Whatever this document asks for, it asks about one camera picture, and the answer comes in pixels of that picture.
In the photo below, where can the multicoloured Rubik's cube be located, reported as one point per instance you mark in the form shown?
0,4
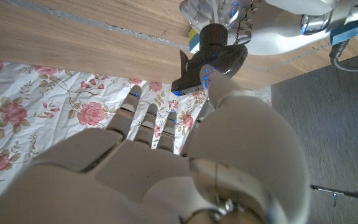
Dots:
194,40

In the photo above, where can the floral print backdrop cloth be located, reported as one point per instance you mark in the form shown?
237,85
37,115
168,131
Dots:
42,102

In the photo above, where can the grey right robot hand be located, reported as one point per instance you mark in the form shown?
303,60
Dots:
135,186

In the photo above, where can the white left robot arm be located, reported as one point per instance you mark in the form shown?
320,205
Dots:
353,12

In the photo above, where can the black spray trigger top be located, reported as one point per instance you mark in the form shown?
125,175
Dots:
216,57

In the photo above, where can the black rod with clips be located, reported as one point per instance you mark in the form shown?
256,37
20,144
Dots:
353,194

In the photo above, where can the clear plastic spray bottle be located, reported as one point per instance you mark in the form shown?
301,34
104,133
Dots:
204,12

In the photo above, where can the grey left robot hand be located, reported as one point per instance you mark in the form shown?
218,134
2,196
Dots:
278,34

